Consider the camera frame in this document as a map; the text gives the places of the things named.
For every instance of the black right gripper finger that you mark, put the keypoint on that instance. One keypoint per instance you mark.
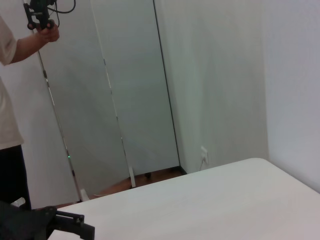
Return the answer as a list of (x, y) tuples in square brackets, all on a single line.
[(85, 228)]

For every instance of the black handheld teleoperation controller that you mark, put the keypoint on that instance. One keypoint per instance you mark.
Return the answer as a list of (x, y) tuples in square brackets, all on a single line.
[(37, 12)]

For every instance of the bare person forearm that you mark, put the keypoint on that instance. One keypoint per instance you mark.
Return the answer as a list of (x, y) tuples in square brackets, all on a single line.
[(25, 48)]

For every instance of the bare person hand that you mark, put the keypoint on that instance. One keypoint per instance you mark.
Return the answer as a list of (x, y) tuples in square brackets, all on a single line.
[(50, 35)]

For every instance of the small black caster wheel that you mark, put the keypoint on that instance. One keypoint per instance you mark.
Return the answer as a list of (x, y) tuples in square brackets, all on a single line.
[(148, 175)]

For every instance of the thin metal partition pole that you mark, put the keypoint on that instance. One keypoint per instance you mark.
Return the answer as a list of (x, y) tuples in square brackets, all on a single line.
[(116, 112), (60, 125)]

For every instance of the person in cream shirt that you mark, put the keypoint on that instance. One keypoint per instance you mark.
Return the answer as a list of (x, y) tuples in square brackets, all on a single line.
[(6, 112)]

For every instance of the frosted glass partition panel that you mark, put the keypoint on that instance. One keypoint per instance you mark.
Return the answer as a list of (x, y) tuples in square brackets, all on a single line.
[(82, 87), (140, 75)]

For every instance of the white wall outlet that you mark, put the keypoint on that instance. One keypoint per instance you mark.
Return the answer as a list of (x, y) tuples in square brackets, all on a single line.
[(204, 153)]

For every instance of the black vertical frame strip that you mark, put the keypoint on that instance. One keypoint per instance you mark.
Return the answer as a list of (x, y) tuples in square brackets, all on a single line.
[(166, 75)]

